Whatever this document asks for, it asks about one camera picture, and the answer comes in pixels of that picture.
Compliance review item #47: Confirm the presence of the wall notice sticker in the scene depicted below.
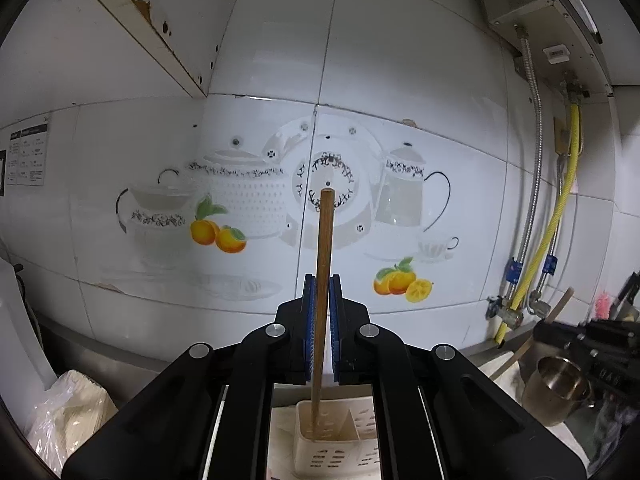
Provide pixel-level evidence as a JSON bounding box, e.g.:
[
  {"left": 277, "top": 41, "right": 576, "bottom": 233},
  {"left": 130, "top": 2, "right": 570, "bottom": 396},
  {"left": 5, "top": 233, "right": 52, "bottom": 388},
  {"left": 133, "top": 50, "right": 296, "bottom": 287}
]
[{"left": 6, "top": 115, "right": 50, "bottom": 186}]

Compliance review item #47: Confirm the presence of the pink bottle brush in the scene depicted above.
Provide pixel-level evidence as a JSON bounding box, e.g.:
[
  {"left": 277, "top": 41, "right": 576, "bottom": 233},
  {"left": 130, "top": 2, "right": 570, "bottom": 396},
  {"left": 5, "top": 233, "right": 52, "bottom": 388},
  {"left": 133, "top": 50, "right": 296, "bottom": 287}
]
[{"left": 594, "top": 292, "right": 615, "bottom": 320}]

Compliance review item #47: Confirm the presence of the yellow gas hose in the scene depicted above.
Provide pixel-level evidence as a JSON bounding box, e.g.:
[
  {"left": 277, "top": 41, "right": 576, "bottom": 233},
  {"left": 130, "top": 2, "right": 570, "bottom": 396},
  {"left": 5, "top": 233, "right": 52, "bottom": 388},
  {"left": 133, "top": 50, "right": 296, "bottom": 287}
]
[{"left": 493, "top": 103, "right": 583, "bottom": 348}]

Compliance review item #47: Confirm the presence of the bagged beige box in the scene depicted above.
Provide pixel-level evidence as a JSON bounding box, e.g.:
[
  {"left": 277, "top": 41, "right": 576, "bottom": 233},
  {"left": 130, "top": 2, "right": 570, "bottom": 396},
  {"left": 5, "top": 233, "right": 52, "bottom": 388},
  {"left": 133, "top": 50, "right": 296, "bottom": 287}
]
[{"left": 27, "top": 370, "right": 117, "bottom": 477}]

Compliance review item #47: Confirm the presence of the steel cup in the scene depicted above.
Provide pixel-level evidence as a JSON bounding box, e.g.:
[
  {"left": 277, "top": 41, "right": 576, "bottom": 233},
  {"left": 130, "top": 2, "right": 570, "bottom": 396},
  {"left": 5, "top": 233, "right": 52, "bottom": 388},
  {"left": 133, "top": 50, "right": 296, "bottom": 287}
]
[{"left": 522, "top": 356, "right": 596, "bottom": 427}]

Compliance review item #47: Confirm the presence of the beige plastic utensil holder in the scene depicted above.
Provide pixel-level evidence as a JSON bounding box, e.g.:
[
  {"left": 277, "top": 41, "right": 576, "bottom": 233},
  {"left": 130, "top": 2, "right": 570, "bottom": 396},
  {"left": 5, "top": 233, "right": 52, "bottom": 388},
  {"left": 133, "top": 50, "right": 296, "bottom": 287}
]
[{"left": 293, "top": 396, "right": 380, "bottom": 479}]

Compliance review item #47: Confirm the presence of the braided metal hose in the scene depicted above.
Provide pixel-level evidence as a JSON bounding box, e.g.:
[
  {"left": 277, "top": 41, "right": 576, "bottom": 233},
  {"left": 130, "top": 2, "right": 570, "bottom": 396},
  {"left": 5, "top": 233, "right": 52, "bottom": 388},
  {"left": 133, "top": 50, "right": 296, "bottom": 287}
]
[
  {"left": 504, "top": 24, "right": 545, "bottom": 306},
  {"left": 528, "top": 154, "right": 569, "bottom": 319}
]

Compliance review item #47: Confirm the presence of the white water heater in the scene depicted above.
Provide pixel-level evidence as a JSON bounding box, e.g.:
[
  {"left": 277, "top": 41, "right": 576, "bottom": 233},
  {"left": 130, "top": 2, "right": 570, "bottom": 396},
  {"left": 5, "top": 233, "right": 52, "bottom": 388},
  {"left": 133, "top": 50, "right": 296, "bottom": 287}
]
[{"left": 482, "top": 0, "right": 613, "bottom": 100}]

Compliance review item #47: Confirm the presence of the white cutting board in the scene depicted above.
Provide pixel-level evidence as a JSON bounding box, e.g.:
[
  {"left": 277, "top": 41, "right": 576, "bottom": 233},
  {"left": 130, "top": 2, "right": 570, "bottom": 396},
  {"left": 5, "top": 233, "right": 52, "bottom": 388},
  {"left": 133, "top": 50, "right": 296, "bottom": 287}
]
[{"left": 0, "top": 260, "right": 56, "bottom": 432}]

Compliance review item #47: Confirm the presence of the wooden chopstick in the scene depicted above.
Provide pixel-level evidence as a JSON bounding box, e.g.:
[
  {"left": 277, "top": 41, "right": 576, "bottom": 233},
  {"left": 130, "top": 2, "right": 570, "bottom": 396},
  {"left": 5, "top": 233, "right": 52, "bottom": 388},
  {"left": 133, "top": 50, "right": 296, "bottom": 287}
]
[
  {"left": 489, "top": 287, "right": 574, "bottom": 382},
  {"left": 311, "top": 188, "right": 334, "bottom": 440}
]

